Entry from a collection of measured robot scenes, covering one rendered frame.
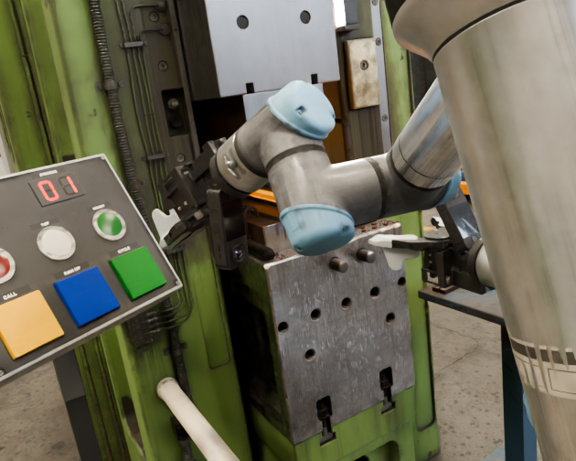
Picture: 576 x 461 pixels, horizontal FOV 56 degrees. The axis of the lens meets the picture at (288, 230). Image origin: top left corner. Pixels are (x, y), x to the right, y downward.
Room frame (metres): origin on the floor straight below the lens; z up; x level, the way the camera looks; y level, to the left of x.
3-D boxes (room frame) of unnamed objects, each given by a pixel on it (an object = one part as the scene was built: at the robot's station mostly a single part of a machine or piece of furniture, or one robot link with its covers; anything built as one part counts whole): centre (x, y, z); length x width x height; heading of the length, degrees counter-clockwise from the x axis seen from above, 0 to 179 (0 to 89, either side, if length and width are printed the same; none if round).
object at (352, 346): (1.43, 0.02, 0.69); 0.56 x 0.38 x 0.45; 28
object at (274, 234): (1.39, 0.07, 0.96); 0.42 x 0.20 x 0.09; 28
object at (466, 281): (0.83, -0.27, 0.97); 0.12 x 0.08 x 0.09; 28
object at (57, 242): (0.82, 0.36, 1.09); 0.05 x 0.03 x 0.04; 118
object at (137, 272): (0.87, 0.26, 1.01); 0.07 x 0.05 x 0.07; 143
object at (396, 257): (0.88, -0.17, 0.98); 0.09 x 0.03 x 0.06; 64
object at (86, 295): (0.79, 0.32, 1.01); 0.07 x 0.05 x 0.07; 143
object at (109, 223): (0.90, 0.30, 1.09); 0.05 x 0.03 x 0.04; 118
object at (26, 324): (0.71, 0.38, 1.01); 0.07 x 0.05 x 0.07; 143
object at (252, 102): (1.39, 0.07, 1.22); 0.42 x 0.20 x 0.10; 28
